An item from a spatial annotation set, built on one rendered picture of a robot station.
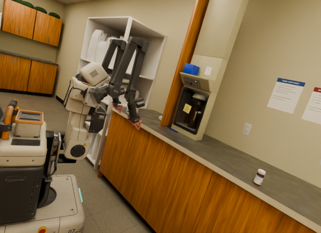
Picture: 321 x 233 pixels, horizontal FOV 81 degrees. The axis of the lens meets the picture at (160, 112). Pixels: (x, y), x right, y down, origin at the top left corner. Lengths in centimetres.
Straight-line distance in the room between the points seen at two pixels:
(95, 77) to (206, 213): 125
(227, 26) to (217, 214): 148
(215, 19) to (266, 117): 101
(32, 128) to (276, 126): 193
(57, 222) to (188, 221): 94
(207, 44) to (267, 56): 59
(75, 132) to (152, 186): 84
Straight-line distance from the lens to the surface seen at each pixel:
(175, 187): 168
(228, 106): 214
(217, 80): 178
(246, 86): 210
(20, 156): 138
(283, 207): 133
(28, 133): 149
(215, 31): 190
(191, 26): 197
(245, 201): 141
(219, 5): 200
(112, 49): 174
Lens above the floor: 142
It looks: 10 degrees down
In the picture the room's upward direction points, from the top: 16 degrees clockwise
